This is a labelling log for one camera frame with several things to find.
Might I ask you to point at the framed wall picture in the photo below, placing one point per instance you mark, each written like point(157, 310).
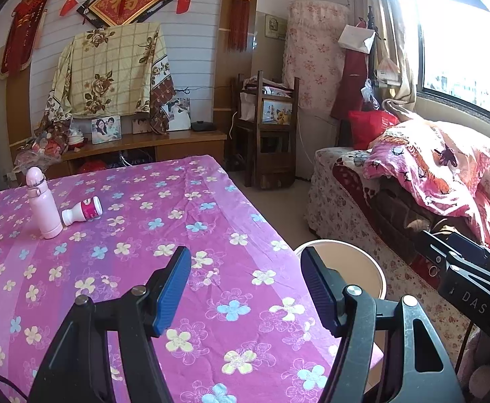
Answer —
point(276, 26)

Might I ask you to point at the pink floral tablecloth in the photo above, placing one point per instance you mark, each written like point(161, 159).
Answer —
point(144, 226)

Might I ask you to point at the pink thermos bottle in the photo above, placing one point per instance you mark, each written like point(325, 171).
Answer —
point(45, 210)

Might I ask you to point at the wooden cabinet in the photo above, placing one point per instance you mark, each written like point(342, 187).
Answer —
point(186, 142)

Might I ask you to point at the cartoon picture board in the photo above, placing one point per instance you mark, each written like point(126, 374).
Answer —
point(277, 112)

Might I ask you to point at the beige curtain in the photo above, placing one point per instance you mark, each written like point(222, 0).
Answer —
point(396, 29)

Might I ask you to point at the black set-top box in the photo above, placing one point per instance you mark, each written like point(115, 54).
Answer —
point(203, 126)

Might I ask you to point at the white paper bag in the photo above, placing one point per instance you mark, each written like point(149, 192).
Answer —
point(354, 38)

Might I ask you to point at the floral covered air conditioner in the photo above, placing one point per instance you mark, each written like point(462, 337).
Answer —
point(314, 58)

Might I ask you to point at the red knot with tassels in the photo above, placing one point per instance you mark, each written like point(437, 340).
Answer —
point(238, 21)

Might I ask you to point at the white plastic bucket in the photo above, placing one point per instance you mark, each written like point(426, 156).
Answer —
point(354, 264)

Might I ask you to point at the dark red hanging garment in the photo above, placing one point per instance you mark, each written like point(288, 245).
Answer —
point(349, 84)

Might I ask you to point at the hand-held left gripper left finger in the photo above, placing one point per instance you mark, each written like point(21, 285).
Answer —
point(171, 289)

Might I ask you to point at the window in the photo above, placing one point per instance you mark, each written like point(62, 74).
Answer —
point(459, 50)

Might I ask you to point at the red patterned blanket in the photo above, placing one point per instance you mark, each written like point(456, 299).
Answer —
point(354, 180)

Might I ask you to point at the white bottle pink label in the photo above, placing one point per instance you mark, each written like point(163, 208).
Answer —
point(83, 211)

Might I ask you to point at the floral covered sofa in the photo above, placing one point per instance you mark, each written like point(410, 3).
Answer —
point(333, 201)

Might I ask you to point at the yellow checked floral cloth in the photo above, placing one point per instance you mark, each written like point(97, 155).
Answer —
point(110, 71)

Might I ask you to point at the dark wooden chair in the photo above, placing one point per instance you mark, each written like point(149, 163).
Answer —
point(274, 155)

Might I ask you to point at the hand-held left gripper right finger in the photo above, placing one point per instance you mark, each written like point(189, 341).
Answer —
point(318, 291)

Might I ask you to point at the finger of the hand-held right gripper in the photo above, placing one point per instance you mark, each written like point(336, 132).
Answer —
point(475, 247)
point(433, 256)

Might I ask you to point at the plastic bag of clutter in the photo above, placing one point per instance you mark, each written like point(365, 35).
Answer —
point(43, 145)

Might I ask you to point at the brown jacket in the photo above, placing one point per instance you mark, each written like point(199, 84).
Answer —
point(404, 214)

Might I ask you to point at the couple photo frame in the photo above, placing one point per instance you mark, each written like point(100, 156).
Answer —
point(106, 129)

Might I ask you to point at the red hanging banner ornament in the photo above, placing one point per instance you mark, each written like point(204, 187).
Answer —
point(22, 33)

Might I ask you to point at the small wooden photo frame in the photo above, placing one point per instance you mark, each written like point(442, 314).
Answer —
point(141, 126)

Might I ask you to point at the white plastic bag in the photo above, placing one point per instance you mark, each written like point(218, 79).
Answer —
point(387, 71)

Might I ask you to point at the small red flag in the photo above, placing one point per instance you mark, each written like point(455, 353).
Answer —
point(183, 3)
point(67, 6)

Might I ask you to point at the red plastic bag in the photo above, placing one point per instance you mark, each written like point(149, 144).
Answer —
point(370, 130)

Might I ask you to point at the pink cartoon blanket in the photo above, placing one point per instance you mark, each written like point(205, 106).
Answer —
point(429, 163)

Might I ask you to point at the clear plastic bag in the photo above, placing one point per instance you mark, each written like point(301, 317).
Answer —
point(368, 91)

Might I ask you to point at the wedding photo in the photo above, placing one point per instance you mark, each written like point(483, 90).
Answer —
point(178, 113)

